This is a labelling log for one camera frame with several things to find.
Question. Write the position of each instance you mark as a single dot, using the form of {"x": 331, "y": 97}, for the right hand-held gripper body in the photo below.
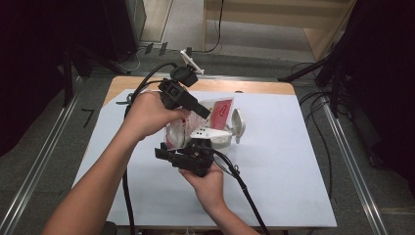
{"x": 195, "y": 160}

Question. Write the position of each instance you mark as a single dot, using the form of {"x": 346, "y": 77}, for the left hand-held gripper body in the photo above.
{"x": 174, "y": 91}

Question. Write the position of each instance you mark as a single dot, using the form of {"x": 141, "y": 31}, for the red and white spout pouch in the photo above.
{"x": 221, "y": 112}

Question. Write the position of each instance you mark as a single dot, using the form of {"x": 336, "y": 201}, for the white lidded jar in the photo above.
{"x": 238, "y": 122}

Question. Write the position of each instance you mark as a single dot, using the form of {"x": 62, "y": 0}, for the person's right hand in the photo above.
{"x": 208, "y": 189}

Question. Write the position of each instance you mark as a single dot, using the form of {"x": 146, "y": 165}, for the person's left hand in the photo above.
{"x": 147, "y": 114}

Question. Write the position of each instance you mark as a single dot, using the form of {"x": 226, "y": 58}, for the dark cabinet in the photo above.
{"x": 120, "y": 26}

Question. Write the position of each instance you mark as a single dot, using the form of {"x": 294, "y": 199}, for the black metal stand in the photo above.
{"x": 68, "y": 81}

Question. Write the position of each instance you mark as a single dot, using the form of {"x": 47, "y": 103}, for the light wooden shelf unit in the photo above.
{"x": 261, "y": 13}

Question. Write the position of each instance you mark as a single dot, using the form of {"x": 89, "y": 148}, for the black tripod stand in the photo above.
{"x": 306, "y": 69}

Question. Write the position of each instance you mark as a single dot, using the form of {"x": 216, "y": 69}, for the dark curtain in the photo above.
{"x": 385, "y": 81}
{"x": 29, "y": 65}

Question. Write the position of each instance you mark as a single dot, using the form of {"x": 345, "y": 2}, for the black floor bracket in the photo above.
{"x": 189, "y": 49}
{"x": 163, "y": 48}
{"x": 148, "y": 48}

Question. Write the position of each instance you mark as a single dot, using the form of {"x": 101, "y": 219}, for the metal floor rail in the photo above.
{"x": 358, "y": 179}
{"x": 39, "y": 160}

